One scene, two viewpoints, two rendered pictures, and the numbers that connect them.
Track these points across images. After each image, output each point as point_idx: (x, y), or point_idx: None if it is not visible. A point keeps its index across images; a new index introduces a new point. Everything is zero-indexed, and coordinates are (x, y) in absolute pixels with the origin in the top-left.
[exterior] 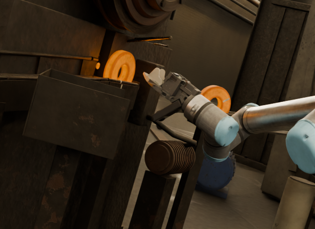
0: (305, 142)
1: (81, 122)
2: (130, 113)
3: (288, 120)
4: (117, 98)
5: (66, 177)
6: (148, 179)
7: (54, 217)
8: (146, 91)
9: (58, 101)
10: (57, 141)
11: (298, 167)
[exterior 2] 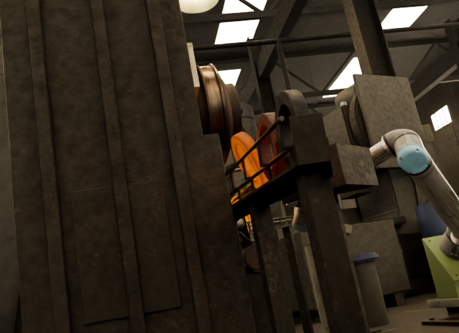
0: (419, 152)
1: (360, 166)
2: None
3: None
4: (365, 147)
5: (341, 222)
6: (253, 279)
7: (348, 252)
8: None
9: (348, 157)
10: (358, 182)
11: (412, 172)
